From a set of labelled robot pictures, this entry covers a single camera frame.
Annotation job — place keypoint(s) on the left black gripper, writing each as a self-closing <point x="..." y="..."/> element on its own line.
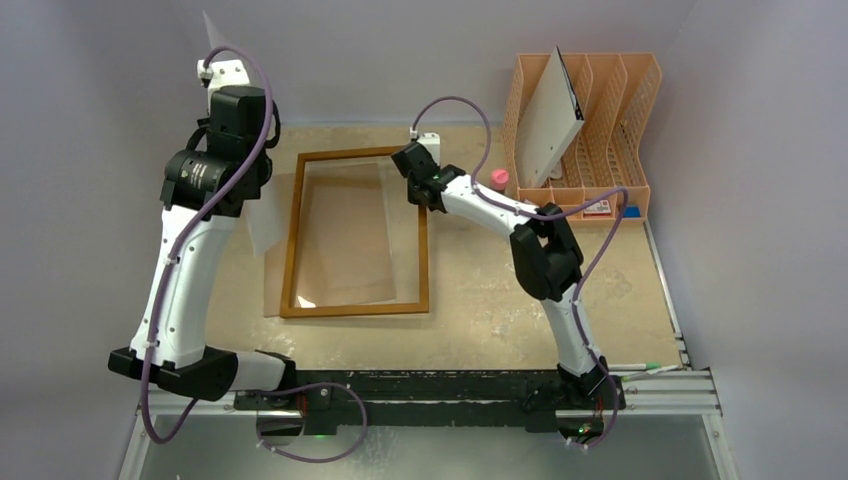
<point x="209" y="122"/>

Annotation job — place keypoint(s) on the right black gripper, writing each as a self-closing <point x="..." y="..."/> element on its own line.
<point x="411" y="168"/>

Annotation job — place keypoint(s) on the clear acrylic sheet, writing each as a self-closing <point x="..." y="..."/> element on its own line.
<point x="343" y="247"/>

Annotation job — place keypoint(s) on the wooden picture frame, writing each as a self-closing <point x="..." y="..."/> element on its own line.
<point x="408" y="232"/>

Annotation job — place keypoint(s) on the plant photo print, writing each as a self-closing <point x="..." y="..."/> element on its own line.
<point x="268" y="217"/>

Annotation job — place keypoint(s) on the brown backing board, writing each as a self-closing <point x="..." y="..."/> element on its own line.
<point x="274" y="257"/>

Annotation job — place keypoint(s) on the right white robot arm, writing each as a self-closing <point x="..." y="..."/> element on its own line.
<point x="546" y="258"/>

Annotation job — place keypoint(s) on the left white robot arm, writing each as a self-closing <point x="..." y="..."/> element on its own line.
<point x="205" y="188"/>

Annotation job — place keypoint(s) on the pink capped bottle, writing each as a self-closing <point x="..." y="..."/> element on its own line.
<point x="499" y="180"/>

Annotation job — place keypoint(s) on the white board in organizer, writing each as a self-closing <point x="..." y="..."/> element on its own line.
<point x="551" y="121"/>

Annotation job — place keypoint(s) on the orange file organizer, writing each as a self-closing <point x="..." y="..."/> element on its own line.
<point x="617" y="92"/>

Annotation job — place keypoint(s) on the red white small box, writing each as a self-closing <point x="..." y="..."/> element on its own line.
<point x="599" y="209"/>

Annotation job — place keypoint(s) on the blue small box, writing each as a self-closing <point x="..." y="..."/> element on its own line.
<point x="632" y="211"/>

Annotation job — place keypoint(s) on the green tipped pen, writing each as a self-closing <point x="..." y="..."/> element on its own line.
<point x="634" y="366"/>

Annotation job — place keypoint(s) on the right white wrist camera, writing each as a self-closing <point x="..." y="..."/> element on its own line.
<point x="432" y="142"/>

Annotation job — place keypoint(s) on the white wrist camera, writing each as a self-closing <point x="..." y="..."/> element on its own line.
<point x="220" y="74"/>
<point x="432" y="142"/>

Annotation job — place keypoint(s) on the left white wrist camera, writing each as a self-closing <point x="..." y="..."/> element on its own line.
<point x="220" y="74"/>

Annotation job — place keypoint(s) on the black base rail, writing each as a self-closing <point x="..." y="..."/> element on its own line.
<point x="538" y="401"/>

